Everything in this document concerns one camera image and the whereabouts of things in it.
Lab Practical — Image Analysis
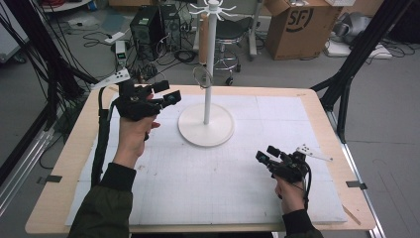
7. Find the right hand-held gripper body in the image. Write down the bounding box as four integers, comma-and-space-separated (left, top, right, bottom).
266, 143, 334, 184

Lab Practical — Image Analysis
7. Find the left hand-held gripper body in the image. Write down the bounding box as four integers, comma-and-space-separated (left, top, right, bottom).
90, 67, 164, 122

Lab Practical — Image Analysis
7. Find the white rack stand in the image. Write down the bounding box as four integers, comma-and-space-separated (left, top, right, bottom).
177, 0, 238, 148

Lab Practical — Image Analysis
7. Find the wooden handled mesh strainer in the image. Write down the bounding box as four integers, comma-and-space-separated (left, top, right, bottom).
192, 13, 214, 89

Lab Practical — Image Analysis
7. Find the person's right hand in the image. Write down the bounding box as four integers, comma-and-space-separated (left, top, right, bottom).
274, 175, 306, 215

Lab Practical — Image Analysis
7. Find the person's left hand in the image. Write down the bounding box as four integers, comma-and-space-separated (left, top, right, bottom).
112, 113, 161, 169

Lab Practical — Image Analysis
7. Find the white device with green display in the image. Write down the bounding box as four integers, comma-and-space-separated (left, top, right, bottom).
114, 40, 128, 68

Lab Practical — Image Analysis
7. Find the white foam mat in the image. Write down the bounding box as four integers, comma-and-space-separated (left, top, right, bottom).
64, 93, 349, 226

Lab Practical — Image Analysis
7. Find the large black computer tower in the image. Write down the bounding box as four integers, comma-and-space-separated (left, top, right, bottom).
129, 5, 166, 60

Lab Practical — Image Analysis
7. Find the slim black computer tower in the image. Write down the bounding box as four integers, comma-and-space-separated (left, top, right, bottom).
159, 3, 182, 53

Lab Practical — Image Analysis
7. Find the grey tape piece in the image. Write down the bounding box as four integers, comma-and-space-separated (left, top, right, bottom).
37, 175, 63, 185
346, 180, 368, 190

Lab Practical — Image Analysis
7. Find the white power strip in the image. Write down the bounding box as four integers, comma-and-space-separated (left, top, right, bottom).
104, 31, 127, 46

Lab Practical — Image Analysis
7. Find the black round stool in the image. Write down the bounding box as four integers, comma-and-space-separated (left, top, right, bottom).
214, 16, 256, 87

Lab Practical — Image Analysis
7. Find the brown cardboard box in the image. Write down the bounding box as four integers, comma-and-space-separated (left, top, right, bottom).
263, 0, 343, 61

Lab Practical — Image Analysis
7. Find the grey bag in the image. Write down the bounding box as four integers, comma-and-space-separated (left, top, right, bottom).
333, 12, 372, 44

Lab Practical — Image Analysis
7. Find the thin black cable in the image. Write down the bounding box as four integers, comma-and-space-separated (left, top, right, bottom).
301, 165, 313, 211

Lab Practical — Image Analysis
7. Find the thick black sleeved cable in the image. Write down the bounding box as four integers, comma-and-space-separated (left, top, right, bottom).
90, 86, 117, 187

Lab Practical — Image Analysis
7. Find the black metal stand with cables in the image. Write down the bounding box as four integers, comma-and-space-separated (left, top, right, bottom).
0, 0, 100, 133

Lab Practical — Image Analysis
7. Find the black metal stand frame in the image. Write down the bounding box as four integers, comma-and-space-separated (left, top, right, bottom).
310, 0, 415, 145

